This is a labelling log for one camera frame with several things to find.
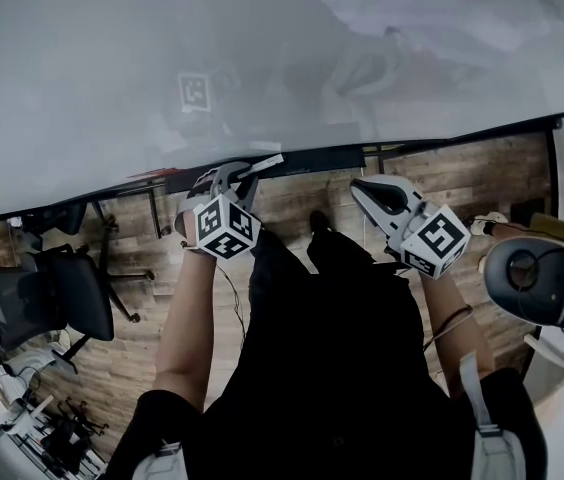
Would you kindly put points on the black whiteboard stand leg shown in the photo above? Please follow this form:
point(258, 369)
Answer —
point(154, 208)

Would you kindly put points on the black whiteboard frame post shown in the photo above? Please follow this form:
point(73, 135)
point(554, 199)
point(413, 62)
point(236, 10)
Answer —
point(553, 168)

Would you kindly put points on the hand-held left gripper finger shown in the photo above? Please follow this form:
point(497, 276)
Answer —
point(222, 180)
point(248, 188)

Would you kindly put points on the white whiteboard marker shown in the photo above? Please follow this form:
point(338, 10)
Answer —
point(267, 162)

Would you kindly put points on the person's black clothing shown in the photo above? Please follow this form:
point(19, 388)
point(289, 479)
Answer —
point(332, 368)

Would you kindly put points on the person's left forearm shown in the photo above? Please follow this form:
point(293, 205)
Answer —
point(187, 328)

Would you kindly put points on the grey black headset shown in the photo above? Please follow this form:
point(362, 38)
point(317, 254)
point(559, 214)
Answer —
point(537, 278)

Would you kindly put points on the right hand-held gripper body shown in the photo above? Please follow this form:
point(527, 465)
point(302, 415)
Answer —
point(437, 240)

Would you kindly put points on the black mesh office chair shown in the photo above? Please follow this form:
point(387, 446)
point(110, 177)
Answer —
point(62, 293)

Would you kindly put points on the red flat item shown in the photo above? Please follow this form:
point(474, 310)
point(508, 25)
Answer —
point(154, 172)

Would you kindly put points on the large white whiteboard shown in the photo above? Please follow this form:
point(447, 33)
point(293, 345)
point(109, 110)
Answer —
point(112, 68)

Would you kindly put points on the person's right forearm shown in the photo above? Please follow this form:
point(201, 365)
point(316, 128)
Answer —
point(457, 328)

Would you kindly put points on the person's black shoe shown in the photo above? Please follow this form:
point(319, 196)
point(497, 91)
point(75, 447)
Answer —
point(319, 220)

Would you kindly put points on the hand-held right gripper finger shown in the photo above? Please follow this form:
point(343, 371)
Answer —
point(369, 208)
point(387, 183)

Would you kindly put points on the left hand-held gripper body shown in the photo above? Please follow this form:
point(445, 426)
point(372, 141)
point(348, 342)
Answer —
point(224, 228)

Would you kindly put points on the cluttered white desk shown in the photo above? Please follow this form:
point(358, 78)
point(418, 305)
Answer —
point(7, 403)

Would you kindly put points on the black whiteboard tray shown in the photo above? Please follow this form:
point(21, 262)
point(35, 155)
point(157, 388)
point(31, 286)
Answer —
point(322, 160)

